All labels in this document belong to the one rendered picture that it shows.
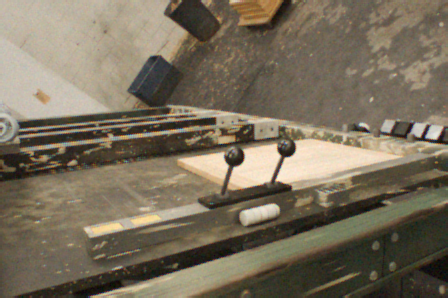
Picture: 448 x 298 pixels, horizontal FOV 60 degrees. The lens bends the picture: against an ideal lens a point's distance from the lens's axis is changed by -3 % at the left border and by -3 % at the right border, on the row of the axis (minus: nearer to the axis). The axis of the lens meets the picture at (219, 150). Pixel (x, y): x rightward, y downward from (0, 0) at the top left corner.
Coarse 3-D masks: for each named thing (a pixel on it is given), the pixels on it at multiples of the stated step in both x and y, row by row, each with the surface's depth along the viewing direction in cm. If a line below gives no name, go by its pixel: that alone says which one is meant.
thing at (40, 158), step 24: (264, 120) 168; (0, 144) 114; (72, 144) 128; (96, 144) 131; (120, 144) 135; (144, 144) 139; (168, 144) 144; (192, 144) 149; (216, 144) 154; (0, 168) 117; (24, 168) 120; (48, 168) 124
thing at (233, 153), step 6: (228, 150) 70; (234, 150) 69; (240, 150) 70; (228, 156) 69; (234, 156) 69; (240, 156) 69; (228, 162) 70; (234, 162) 69; (240, 162) 70; (228, 168) 72; (228, 174) 73; (228, 180) 74; (222, 186) 75; (222, 192) 76; (216, 198) 76; (222, 198) 76
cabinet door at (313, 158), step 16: (304, 144) 143; (320, 144) 141; (336, 144) 140; (192, 160) 123; (208, 160) 123; (224, 160) 123; (256, 160) 121; (272, 160) 121; (288, 160) 120; (304, 160) 119; (320, 160) 118; (336, 160) 118; (352, 160) 117; (368, 160) 116; (384, 160) 114; (208, 176) 108; (224, 176) 104; (240, 176) 103; (256, 176) 104; (288, 176) 103; (304, 176) 101
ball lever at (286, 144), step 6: (288, 138) 76; (282, 144) 75; (288, 144) 75; (294, 144) 76; (282, 150) 75; (288, 150) 75; (294, 150) 76; (282, 156) 77; (288, 156) 76; (282, 162) 79; (276, 168) 80; (276, 174) 80; (270, 180) 82; (264, 186) 83; (270, 186) 82; (276, 186) 83
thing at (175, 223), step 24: (360, 168) 98; (384, 168) 98; (408, 168) 103; (432, 168) 109; (288, 192) 83; (312, 192) 86; (144, 216) 71; (168, 216) 71; (192, 216) 72; (216, 216) 74; (96, 240) 63; (120, 240) 65; (144, 240) 68; (168, 240) 70
